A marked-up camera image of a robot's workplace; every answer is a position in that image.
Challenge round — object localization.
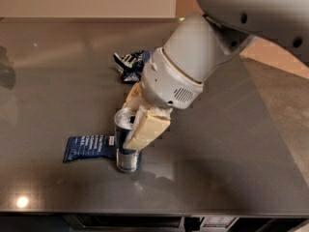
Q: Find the blue rxbar blueberry wrapper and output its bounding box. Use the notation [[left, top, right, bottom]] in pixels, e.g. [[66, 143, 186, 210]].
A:
[[63, 134, 116, 162]]

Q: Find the silver blue redbull can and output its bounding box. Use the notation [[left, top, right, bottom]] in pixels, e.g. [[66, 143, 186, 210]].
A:
[[114, 107, 142, 173]]

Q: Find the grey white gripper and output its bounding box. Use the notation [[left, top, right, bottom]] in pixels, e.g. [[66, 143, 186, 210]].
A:
[[123, 47, 204, 151]]

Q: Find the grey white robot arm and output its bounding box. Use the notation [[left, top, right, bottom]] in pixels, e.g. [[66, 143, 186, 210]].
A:
[[124, 0, 309, 150]]

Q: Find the crumpled blue chip bag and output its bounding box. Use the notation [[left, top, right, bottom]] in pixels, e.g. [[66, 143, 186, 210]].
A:
[[113, 50, 153, 83]]

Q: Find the dark appliance under table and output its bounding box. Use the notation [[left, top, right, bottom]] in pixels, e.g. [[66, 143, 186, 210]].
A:
[[63, 214, 239, 232]]

